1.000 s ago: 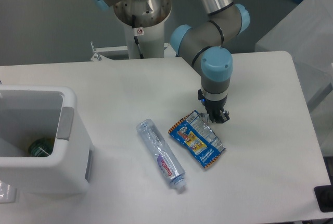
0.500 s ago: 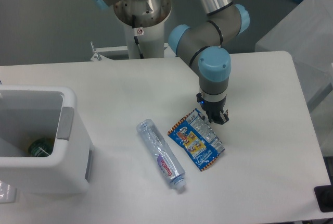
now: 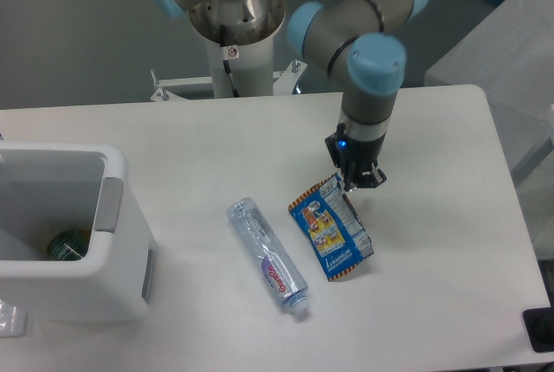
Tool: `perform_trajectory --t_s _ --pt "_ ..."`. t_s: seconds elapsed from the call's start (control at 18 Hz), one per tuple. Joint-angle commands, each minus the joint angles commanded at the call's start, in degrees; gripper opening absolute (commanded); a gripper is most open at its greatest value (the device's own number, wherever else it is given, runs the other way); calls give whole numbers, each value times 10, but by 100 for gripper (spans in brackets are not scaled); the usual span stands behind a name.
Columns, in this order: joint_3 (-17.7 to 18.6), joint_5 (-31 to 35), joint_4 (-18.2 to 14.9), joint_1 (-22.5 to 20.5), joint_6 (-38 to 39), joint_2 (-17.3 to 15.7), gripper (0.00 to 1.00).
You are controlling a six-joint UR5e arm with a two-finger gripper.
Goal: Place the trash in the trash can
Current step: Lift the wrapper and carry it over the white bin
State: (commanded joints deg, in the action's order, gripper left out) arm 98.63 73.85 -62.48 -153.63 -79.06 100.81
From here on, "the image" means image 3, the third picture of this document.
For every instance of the white side table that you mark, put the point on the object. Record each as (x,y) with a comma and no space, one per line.
(509,56)

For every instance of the white trash can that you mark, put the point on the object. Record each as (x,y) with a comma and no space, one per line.
(47,188)

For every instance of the white pedestal base frame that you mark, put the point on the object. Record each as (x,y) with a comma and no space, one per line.
(284,83)

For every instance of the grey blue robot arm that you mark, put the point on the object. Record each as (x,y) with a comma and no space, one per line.
(352,42)

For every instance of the black device at edge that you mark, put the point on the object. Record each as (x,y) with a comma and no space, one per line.
(539,326)

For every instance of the blue snack wrapper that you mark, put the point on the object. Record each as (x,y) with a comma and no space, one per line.
(326,217)

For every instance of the green can in bin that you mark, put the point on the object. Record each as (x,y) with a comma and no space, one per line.
(69,245)

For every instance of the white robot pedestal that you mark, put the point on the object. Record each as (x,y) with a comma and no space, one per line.
(242,70)

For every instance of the clear plastic water bottle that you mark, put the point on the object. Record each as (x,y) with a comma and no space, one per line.
(282,276)

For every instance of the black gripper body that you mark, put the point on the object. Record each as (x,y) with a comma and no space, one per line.
(355,158)

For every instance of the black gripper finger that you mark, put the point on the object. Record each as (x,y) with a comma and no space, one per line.
(348,170)
(370,179)

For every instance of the clear plastic item bottom left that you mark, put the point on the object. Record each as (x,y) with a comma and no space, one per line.
(13,321)

